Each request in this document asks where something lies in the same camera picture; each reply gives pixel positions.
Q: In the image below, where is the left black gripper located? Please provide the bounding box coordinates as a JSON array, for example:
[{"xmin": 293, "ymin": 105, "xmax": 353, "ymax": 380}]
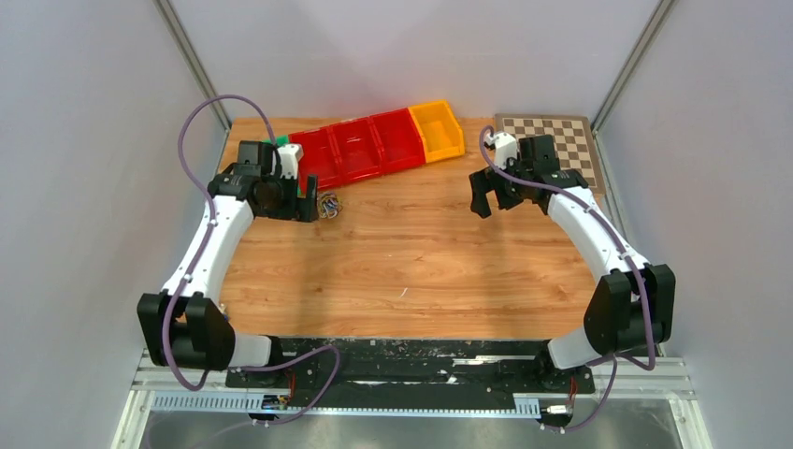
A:
[{"xmin": 256, "ymin": 171, "xmax": 319, "ymax": 223}]

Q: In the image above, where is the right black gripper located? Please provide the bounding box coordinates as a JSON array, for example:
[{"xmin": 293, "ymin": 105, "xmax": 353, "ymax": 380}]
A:
[{"xmin": 469, "ymin": 153, "xmax": 532, "ymax": 219}]

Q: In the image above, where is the bundle of wires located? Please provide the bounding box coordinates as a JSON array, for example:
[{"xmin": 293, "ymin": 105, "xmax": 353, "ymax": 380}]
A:
[{"xmin": 316, "ymin": 192, "xmax": 344, "ymax": 221}]

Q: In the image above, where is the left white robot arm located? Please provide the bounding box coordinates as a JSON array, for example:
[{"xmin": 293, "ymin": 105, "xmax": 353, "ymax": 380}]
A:
[{"xmin": 137, "ymin": 140, "xmax": 318, "ymax": 387}]

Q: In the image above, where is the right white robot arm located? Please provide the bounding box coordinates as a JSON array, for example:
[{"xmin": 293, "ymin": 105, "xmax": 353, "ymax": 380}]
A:
[{"xmin": 469, "ymin": 126, "xmax": 676, "ymax": 391}]

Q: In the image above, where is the yellow plastic bin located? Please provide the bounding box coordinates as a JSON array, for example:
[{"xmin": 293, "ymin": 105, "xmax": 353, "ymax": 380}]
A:
[{"xmin": 408, "ymin": 100, "xmax": 465, "ymax": 164}]

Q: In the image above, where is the left red plastic bin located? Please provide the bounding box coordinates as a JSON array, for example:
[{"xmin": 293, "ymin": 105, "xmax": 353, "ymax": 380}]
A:
[{"xmin": 289, "ymin": 126, "xmax": 343, "ymax": 191}]

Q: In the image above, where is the red plastic bin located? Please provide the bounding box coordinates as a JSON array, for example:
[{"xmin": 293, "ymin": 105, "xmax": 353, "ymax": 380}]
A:
[
  {"xmin": 289, "ymin": 126, "xmax": 343, "ymax": 191},
  {"xmin": 329, "ymin": 118, "xmax": 382, "ymax": 185},
  {"xmin": 370, "ymin": 108, "xmax": 425, "ymax": 174}
]

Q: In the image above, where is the green plastic bin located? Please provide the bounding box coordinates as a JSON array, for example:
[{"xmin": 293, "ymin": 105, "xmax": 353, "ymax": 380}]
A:
[{"xmin": 262, "ymin": 135, "xmax": 290, "ymax": 148}]

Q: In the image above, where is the middle red plastic bin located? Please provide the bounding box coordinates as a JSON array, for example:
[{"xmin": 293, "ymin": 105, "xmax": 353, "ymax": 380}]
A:
[{"xmin": 329, "ymin": 118, "xmax": 382, "ymax": 185}]

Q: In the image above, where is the right red plastic bin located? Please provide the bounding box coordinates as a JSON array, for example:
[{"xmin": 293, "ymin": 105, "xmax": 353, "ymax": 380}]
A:
[{"xmin": 370, "ymin": 108, "xmax": 425, "ymax": 174}]

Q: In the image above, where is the wooden chessboard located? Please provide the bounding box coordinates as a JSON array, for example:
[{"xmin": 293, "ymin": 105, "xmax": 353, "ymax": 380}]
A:
[{"xmin": 495, "ymin": 113, "xmax": 606, "ymax": 198}]

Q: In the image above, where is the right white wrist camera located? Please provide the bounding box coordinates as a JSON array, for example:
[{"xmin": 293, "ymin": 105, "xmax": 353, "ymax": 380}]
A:
[{"xmin": 490, "ymin": 132, "xmax": 519, "ymax": 169}]

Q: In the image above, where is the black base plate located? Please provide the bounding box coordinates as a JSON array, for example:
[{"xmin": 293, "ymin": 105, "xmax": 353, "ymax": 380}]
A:
[{"xmin": 225, "ymin": 337, "xmax": 595, "ymax": 410}]

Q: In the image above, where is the aluminium frame rail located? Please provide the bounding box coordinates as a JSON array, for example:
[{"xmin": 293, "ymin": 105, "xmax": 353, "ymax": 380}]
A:
[{"xmin": 111, "ymin": 355, "xmax": 713, "ymax": 448}]

